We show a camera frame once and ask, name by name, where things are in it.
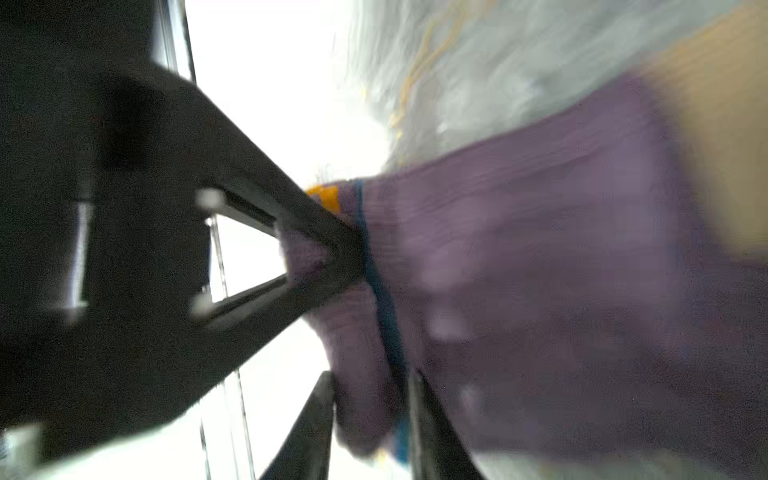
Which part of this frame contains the front aluminium rail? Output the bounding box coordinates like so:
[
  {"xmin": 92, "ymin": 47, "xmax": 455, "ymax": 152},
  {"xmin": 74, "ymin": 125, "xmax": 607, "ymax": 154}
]
[{"xmin": 152, "ymin": 0, "xmax": 257, "ymax": 479}]

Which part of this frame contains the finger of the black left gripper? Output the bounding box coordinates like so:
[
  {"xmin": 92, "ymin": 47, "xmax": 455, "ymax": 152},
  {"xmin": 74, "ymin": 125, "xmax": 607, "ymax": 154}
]
[{"xmin": 1, "ymin": 53, "xmax": 362, "ymax": 461}]

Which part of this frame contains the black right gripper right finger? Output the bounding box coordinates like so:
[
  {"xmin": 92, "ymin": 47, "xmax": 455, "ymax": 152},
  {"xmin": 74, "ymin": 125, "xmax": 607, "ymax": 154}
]
[{"xmin": 408, "ymin": 369, "xmax": 484, "ymax": 480}]

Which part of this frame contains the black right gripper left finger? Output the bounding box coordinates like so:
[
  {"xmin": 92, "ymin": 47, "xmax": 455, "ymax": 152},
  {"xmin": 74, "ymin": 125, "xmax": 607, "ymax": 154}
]
[{"xmin": 260, "ymin": 371, "xmax": 335, "ymax": 480}]

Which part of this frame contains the purple sock tan toe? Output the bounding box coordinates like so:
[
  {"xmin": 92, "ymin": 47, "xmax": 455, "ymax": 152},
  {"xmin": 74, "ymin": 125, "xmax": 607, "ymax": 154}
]
[{"xmin": 278, "ymin": 0, "xmax": 768, "ymax": 480}]

